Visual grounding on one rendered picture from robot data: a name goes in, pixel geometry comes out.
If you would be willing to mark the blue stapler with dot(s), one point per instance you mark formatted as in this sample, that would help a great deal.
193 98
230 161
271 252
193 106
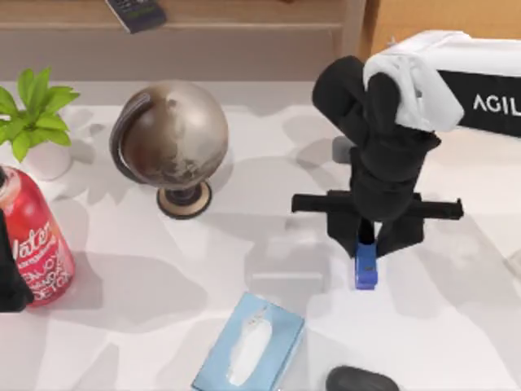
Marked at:
366 269

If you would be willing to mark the black computer mouse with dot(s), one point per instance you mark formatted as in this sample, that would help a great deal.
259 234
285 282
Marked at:
362 380

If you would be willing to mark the light blue tissue box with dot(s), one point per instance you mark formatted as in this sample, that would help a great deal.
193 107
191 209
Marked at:
252 346

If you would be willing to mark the bronze globe on stand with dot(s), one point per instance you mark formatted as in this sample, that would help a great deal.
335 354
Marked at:
179 134

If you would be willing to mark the wooden shelf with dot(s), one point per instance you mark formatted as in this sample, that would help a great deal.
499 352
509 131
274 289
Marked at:
244 36

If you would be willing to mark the wooden cabinet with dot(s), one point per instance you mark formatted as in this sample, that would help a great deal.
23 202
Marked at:
427 16

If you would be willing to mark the dark book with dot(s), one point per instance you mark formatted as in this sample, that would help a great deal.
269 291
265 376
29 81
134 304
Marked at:
138 12

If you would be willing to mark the red bottle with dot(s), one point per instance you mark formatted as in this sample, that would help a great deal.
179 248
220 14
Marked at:
40 244

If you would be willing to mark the green plant in white pot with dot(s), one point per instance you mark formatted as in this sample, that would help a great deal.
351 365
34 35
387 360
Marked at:
32 114

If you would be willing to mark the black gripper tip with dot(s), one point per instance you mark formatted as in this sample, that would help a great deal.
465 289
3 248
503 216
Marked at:
10 264

